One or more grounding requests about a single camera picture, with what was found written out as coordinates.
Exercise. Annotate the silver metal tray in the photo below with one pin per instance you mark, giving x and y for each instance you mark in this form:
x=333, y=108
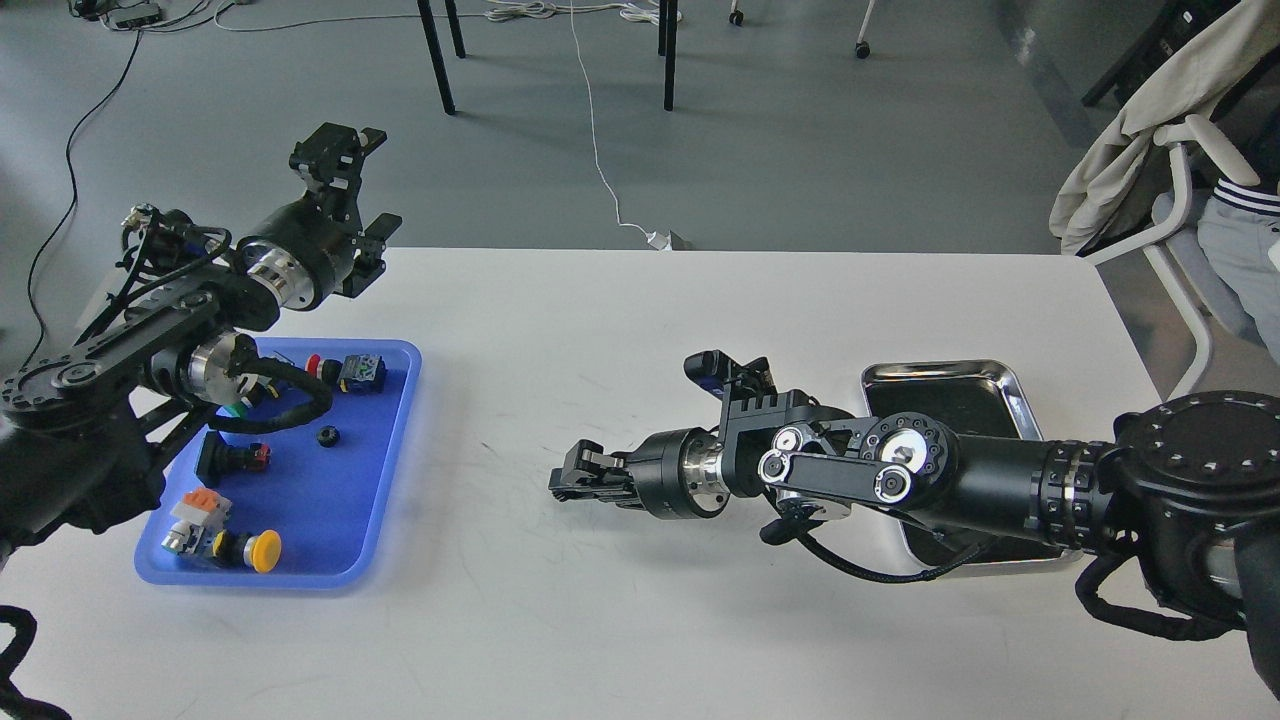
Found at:
x=980, y=397

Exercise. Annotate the green push button switch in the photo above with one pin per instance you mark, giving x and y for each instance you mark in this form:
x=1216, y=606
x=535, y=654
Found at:
x=255, y=390

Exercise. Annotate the beige jacket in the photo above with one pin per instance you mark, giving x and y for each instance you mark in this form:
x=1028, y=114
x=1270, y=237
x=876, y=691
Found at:
x=1193, y=81

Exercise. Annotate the blue plastic tray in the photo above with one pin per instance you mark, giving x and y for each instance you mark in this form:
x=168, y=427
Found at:
x=325, y=503

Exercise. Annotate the white chair frame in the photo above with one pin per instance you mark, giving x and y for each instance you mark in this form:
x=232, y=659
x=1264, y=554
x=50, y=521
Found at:
x=1171, y=248

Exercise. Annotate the red push button switch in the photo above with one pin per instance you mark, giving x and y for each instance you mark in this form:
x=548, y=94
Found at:
x=356, y=374

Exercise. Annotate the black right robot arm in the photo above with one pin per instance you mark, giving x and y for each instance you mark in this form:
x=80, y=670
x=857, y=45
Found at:
x=1179, y=512

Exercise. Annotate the black table leg left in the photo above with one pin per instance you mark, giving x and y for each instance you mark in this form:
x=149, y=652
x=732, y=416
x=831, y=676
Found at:
x=435, y=49

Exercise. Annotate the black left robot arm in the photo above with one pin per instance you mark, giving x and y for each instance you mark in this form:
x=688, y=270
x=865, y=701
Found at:
x=88, y=431

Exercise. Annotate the black table leg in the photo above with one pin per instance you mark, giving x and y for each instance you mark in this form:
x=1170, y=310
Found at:
x=435, y=49
x=667, y=37

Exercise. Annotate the yellow push button switch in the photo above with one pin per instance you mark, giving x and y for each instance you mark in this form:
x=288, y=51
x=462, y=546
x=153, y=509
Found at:
x=257, y=552

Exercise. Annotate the orange grey contact block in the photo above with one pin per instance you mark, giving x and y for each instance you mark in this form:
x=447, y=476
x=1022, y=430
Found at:
x=201, y=517

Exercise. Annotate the black table leg right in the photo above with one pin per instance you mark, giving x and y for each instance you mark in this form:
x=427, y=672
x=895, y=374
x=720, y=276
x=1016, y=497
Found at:
x=667, y=37

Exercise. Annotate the black power strip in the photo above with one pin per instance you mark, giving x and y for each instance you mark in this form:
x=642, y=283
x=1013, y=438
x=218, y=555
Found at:
x=119, y=15

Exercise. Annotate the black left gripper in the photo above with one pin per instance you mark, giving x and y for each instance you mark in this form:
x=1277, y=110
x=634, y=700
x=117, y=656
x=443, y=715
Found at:
x=315, y=247

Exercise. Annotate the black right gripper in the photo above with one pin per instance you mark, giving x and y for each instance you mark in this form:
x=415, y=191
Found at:
x=675, y=474

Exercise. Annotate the small black gear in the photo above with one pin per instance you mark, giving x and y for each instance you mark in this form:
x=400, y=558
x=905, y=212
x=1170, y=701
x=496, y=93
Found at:
x=328, y=436

